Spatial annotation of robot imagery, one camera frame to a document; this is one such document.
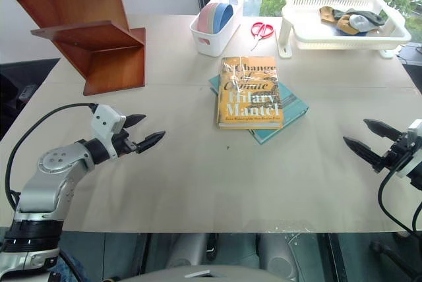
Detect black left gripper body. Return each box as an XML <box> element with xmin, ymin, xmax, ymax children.
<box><xmin>112</xmin><ymin>128</ymin><xmax>139</xmax><ymax>158</ymax></box>

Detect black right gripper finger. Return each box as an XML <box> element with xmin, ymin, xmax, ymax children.
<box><xmin>342</xmin><ymin>135</ymin><xmax>386</xmax><ymax>174</ymax></box>
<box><xmin>363</xmin><ymin>118</ymin><xmax>402</xmax><ymax>142</ymax></box>

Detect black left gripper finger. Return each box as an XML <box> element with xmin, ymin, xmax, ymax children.
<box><xmin>124</xmin><ymin>114</ymin><xmax>147</xmax><ymax>129</ymax></box>
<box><xmin>135</xmin><ymin>130</ymin><xmax>166</xmax><ymax>155</ymax></box>

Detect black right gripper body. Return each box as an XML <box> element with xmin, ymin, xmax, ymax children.
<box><xmin>378</xmin><ymin>132</ymin><xmax>410</xmax><ymax>174</ymax></box>

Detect wooden shelf unit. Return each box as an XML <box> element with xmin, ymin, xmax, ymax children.
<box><xmin>0</xmin><ymin>0</ymin><xmax>147</xmax><ymax>97</ymax></box>

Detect teal hardcover book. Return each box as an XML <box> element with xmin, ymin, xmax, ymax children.
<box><xmin>208</xmin><ymin>74</ymin><xmax>311</xmax><ymax>146</ymax></box>

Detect yellow Hilary Mantel book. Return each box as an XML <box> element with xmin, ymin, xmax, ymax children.
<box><xmin>216</xmin><ymin>55</ymin><xmax>286</xmax><ymax>130</ymax></box>

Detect black desk equipment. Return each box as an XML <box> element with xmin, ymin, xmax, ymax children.
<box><xmin>396</xmin><ymin>42</ymin><xmax>422</xmax><ymax>99</ymax></box>

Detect white plastic basket rack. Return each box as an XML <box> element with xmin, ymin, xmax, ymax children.
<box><xmin>278</xmin><ymin>0</ymin><xmax>413</xmax><ymax>60</ymax></box>

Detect blue sock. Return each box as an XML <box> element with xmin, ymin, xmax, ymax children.
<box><xmin>339</xmin><ymin>29</ymin><xmax>369</xmax><ymax>37</ymax></box>

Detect black tripod stand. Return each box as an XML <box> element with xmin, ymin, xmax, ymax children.
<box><xmin>368</xmin><ymin>238</ymin><xmax>422</xmax><ymax>280</ymax></box>

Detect black table leg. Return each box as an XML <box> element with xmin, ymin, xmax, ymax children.
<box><xmin>327</xmin><ymin>233</ymin><xmax>347</xmax><ymax>282</ymax></box>

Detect light grey sock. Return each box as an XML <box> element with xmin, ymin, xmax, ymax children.
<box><xmin>349</xmin><ymin>14</ymin><xmax>375</xmax><ymax>33</ymax></box>

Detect white plastic storage bin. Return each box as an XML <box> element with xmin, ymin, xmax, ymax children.
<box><xmin>189</xmin><ymin>0</ymin><xmax>247</xmax><ymax>58</ymax></box>

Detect mustard yellow sock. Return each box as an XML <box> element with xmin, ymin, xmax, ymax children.
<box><xmin>336</xmin><ymin>14</ymin><xmax>361</xmax><ymax>36</ymax></box>

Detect dark green sock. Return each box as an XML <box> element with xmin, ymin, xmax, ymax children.
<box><xmin>332</xmin><ymin>8</ymin><xmax>387</xmax><ymax>28</ymax></box>

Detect brown sock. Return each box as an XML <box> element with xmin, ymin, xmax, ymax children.
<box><xmin>318</xmin><ymin>5</ymin><xmax>338</xmax><ymax>24</ymax></box>

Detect black bulky furniture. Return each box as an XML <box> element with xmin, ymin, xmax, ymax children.
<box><xmin>0</xmin><ymin>58</ymin><xmax>61</xmax><ymax>142</ymax></box>

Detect grey rounded shell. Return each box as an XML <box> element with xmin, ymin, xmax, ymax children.
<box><xmin>258</xmin><ymin>233</ymin><xmax>318</xmax><ymax>282</ymax></box>

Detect blue denim cloth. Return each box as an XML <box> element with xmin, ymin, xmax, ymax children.
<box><xmin>48</xmin><ymin>250</ymin><xmax>88</xmax><ymax>282</ymax></box>

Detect grey curved cover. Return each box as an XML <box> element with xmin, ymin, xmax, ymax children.
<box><xmin>117</xmin><ymin>264</ymin><xmax>291</xmax><ymax>282</ymax></box>

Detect blue plastic bowl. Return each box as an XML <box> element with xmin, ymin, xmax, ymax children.
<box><xmin>213</xmin><ymin>2</ymin><xmax>236</xmax><ymax>33</ymax></box>

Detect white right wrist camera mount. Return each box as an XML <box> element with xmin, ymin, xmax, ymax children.
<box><xmin>395</xmin><ymin>121</ymin><xmax>422</xmax><ymax>179</ymax></box>

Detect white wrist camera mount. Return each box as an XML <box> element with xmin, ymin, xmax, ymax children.
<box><xmin>395</xmin><ymin>121</ymin><xmax>422</xmax><ymax>179</ymax></box>
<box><xmin>90</xmin><ymin>103</ymin><xmax>127</xmax><ymax>160</ymax></box>

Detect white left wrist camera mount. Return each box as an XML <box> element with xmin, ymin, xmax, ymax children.
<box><xmin>90</xmin><ymin>103</ymin><xmax>127</xmax><ymax>160</ymax></box>

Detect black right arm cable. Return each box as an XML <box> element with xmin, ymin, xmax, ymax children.
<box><xmin>377</xmin><ymin>165</ymin><xmax>422</xmax><ymax>239</ymax></box>

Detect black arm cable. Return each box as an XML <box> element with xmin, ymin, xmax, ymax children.
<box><xmin>4</xmin><ymin>102</ymin><xmax>99</xmax><ymax>212</ymax></box>
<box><xmin>377</xmin><ymin>165</ymin><xmax>422</xmax><ymax>239</ymax></box>

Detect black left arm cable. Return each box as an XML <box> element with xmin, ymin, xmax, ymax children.
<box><xmin>4</xmin><ymin>102</ymin><xmax>99</xmax><ymax>212</ymax></box>

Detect red handled scissors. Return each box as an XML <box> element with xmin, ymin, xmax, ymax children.
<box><xmin>249</xmin><ymin>22</ymin><xmax>276</xmax><ymax>53</ymax></box>

